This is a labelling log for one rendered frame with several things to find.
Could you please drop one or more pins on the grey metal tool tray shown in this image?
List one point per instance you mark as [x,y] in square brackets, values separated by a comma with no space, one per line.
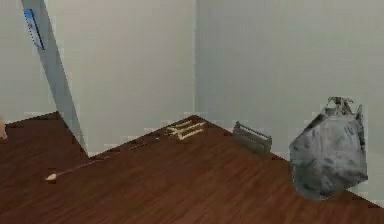
[252,139]

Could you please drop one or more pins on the pale tan object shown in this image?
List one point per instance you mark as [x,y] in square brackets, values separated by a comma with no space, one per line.
[2,130]

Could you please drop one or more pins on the grey mottled garbage bag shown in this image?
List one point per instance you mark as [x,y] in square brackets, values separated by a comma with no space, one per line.
[328,156]

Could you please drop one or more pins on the blue framed wall picture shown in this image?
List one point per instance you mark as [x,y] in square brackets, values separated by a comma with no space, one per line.
[33,28]

